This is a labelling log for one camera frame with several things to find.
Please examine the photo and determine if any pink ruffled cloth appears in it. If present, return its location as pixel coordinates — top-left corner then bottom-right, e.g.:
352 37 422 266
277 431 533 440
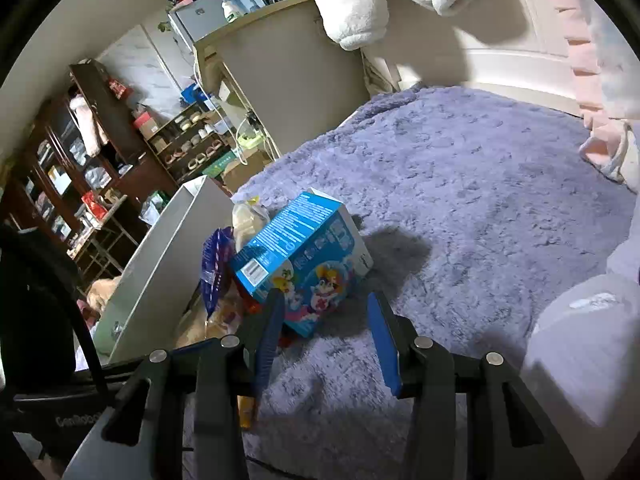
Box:
542 0 640 181

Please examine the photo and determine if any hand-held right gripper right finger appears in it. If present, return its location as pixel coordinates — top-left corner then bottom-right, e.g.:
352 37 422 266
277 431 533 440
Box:
366 291 586 480

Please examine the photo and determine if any white storage bin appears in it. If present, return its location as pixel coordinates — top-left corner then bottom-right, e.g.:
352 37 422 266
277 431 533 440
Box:
106 175 237 366

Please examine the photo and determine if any blue cartoon print box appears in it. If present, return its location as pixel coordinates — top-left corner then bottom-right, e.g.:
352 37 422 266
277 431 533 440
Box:
229 187 374 339

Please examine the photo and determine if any grey refrigerator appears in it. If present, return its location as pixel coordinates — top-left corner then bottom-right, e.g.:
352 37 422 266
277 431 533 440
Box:
167 0 232 48

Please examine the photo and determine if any wooden shoe rack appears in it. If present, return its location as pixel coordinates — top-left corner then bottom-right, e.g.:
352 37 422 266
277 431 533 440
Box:
147 102 236 183

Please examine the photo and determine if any black cable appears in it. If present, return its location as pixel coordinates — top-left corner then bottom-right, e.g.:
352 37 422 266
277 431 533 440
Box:
62 277 111 396

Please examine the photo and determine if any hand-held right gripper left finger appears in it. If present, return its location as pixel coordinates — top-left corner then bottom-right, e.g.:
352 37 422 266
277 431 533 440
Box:
62 287 286 480

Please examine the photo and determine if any white pillow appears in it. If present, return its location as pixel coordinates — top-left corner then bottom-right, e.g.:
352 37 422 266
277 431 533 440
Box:
519 275 640 428

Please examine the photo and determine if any beige bedside cabinet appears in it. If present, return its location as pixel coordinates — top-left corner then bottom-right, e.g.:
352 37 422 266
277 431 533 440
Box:
192 0 372 163

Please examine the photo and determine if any blue snack bag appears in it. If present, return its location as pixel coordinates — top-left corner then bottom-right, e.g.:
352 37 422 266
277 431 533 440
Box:
201 226 236 313

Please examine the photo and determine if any dark wooden display cabinet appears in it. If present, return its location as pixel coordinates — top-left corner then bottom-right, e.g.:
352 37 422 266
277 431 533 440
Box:
2 60 178 286

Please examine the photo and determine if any white bed headboard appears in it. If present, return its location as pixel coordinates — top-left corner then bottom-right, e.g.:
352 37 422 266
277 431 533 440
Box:
362 0 588 118

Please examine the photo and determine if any clear bread bag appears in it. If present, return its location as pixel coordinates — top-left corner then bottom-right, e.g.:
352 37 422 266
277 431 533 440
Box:
231 199 272 252

